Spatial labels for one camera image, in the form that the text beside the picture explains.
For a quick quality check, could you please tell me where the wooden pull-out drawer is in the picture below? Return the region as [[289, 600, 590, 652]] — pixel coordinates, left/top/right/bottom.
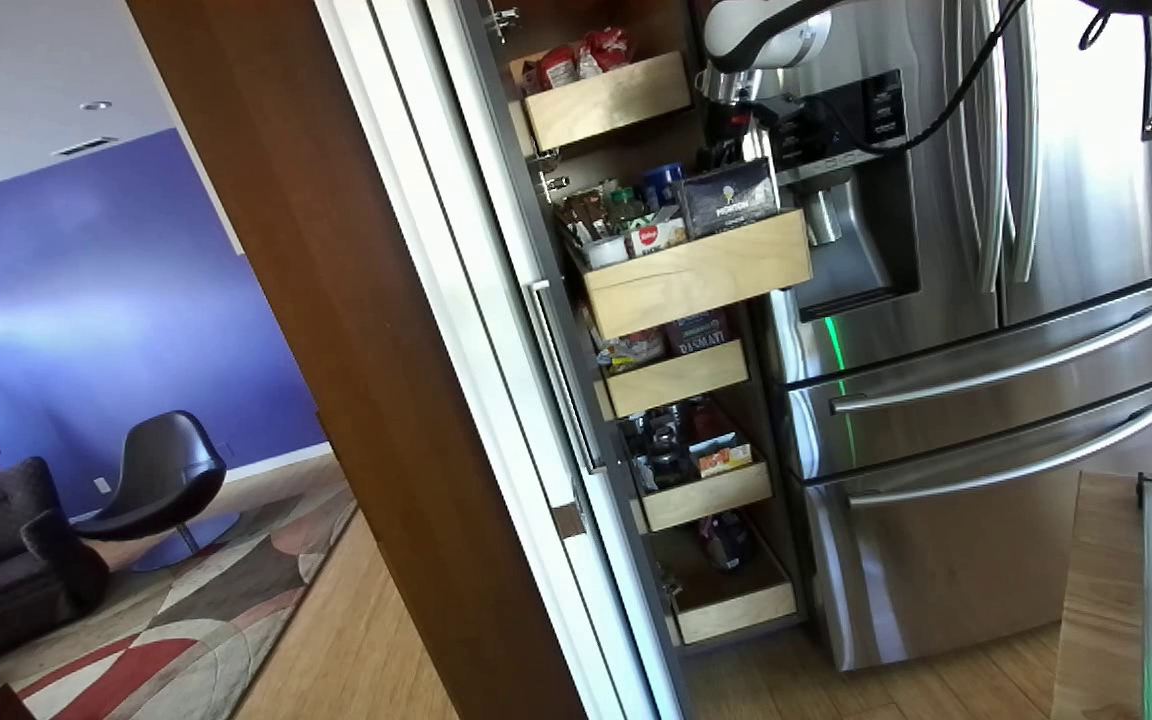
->
[[583, 212, 811, 337]]

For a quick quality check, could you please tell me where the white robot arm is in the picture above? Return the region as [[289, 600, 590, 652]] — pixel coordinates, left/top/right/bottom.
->
[[698, 0, 839, 108]]

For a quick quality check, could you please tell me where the lower wooden drawer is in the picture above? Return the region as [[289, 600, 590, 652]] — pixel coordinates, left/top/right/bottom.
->
[[605, 339, 750, 417]]

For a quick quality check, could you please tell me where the upper wooden drawer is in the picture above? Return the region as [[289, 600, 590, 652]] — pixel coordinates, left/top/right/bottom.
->
[[521, 52, 694, 153]]

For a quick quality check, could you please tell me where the bottom wooden drawer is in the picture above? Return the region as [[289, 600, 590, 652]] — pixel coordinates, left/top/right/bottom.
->
[[660, 536, 799, 648]]

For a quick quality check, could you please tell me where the black Morton kosher salt box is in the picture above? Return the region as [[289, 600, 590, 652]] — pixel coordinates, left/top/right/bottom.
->
[[679, 161, 779, 235]]

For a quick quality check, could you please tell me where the dark pantry door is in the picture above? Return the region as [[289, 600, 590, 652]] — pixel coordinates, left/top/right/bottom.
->
[[130, 0, 690, 720]]

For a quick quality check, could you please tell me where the black lounge chair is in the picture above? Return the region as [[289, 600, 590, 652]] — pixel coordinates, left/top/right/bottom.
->
[[78, 408, 240, 571]]

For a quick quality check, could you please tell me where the stainless steel refrigerator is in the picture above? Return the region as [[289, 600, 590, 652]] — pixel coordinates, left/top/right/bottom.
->
[[759, 0, 1152, 671]]

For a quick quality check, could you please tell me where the patterned area rug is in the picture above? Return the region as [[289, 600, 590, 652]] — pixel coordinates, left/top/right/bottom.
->
[[0, 479, 355, 720]]

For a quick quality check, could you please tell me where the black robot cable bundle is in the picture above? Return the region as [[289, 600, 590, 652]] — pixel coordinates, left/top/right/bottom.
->
[[789, 0, 1152, 161]]

